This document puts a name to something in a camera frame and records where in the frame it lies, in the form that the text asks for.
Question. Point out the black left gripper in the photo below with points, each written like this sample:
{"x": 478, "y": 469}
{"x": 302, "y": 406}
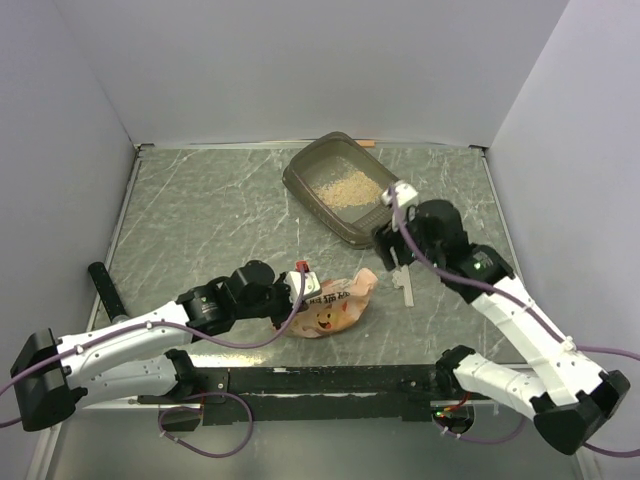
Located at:
{"x": 287, "y": 310}

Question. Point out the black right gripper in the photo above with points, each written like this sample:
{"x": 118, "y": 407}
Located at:
{"x": 385, "y": 237}

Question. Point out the white bag sealing clip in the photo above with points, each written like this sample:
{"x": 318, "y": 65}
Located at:
{"x": 401, "y": 280}

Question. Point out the orange cat litter bag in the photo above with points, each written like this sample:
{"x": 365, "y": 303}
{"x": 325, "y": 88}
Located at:
{"x": 339, "y": 307}

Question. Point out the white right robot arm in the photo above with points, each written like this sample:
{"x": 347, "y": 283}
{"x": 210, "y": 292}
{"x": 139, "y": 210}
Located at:
{"x": 566, "y": 395}

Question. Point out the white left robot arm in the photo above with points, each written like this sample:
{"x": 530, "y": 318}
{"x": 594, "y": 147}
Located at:
{"x": 53, "y": 376}

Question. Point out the beige cat litter pile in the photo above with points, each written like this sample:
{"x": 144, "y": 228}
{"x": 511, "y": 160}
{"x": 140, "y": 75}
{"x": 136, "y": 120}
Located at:
{"x": 353, "y": 190}

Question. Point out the grey plastic litter box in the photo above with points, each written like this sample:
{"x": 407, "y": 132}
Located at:
{"x": 330, "y": 158}

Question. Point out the small orange wooden piece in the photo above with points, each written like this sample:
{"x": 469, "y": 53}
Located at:
{"x": 368, "y": 143}

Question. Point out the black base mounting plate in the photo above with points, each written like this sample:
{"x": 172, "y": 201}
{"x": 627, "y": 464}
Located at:
{"x": 407, "y": 392}

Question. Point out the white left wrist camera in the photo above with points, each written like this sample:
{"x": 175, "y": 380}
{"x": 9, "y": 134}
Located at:
{"x": 303, "y": 284}

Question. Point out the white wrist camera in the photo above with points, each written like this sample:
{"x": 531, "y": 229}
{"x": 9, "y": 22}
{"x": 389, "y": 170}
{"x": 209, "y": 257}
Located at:
{"x": 401, "y": 193}
{"x": 303, "y": 284}

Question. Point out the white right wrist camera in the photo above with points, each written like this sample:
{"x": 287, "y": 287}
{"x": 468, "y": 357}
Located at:
{"x": 401, "y": 193}

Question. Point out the black perforated bracket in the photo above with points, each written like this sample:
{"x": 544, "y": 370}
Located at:
{"x": 107, "y": 292}

